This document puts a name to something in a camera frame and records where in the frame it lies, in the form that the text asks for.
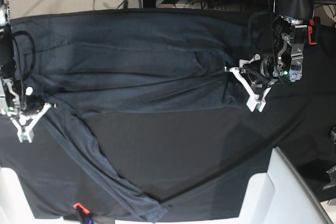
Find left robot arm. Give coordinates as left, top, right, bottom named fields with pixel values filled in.
left=225, top=0, right=317, bottom=112

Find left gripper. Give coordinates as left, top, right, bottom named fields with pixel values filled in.
left=224, top=54, right=278, bottom=112

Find black red clamp front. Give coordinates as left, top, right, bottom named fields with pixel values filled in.
left=72, top=202, right=96, bottom=224

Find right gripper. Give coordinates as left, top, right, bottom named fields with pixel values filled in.
left=1, top=78, right=57, bottom=143

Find dark grey T-shirt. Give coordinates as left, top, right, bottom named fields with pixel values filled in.
left=14, top=13, right=249, bottom=222

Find white bin left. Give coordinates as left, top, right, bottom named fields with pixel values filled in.
left=0, top=166, right=65, bottom=224

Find white bin right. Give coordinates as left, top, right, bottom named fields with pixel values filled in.
left=238, top=147, right=333, bottom=224

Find black red clamp right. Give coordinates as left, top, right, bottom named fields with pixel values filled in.
left=306, top=17, right=321, bottom=46

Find black red clamp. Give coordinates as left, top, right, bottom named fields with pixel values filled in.
left=306, top=17, right=321, bottom=46
left=72, top=202, right=96, bottom=224

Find white bin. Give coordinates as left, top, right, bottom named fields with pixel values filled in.
left=0, top=166, right=65, bottom=224
left=238, top=147, right=333, bottom=224

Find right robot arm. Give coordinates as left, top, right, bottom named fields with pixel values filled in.
left=1, top=0, right=56, bottom=143

